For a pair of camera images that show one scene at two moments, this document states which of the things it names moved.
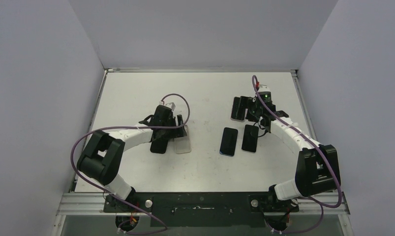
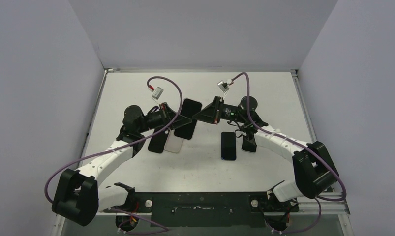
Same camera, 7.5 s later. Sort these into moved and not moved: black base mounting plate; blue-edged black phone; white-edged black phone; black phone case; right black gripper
Moved: right black gripper; blue-edged black phone
Not moved: black phone case; black base mounting plate; white-edged black phone
